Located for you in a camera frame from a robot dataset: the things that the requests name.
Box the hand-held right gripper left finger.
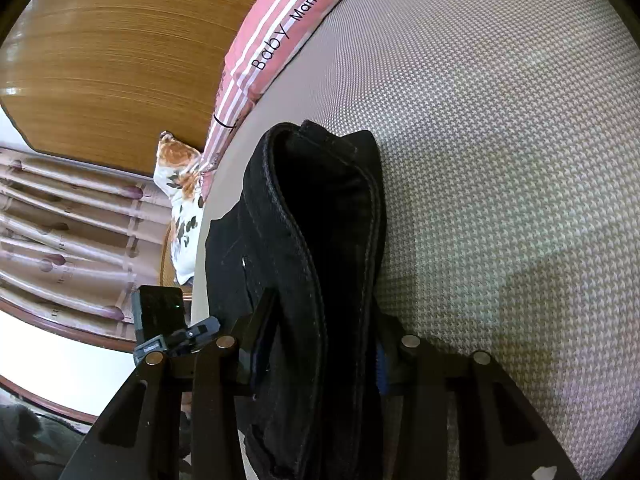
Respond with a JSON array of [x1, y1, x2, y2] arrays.
[[60, 287, 281, 480]]

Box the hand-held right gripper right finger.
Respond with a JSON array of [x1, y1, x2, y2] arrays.
[[374, 317, 583, 480]]

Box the black pants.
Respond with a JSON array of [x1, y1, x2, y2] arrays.
[[204, 120, 386, 480]]

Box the black phone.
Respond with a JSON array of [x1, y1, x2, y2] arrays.
[[131, 285, 185, 343]]

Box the floral pillow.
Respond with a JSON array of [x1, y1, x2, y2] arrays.
[[152, 130, 206, 286]]

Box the pink beige curtain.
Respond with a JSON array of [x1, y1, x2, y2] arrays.
[[0, 147, 173, 346]]

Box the dark cloth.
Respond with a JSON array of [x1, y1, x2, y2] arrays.
[[0, 402, 96, 480]]

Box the beige woven bed mat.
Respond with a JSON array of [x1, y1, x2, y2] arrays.
[[192, 0, 640, 480]]

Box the wooden headboard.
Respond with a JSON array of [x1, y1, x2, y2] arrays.
[[0, 0, 301, 183]]

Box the pink striped blanket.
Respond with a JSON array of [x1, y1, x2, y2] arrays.
[[202, 0, 388, 173]]

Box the black clamp mount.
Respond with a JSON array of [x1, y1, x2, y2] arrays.
[[134, 316, 221, 366]]

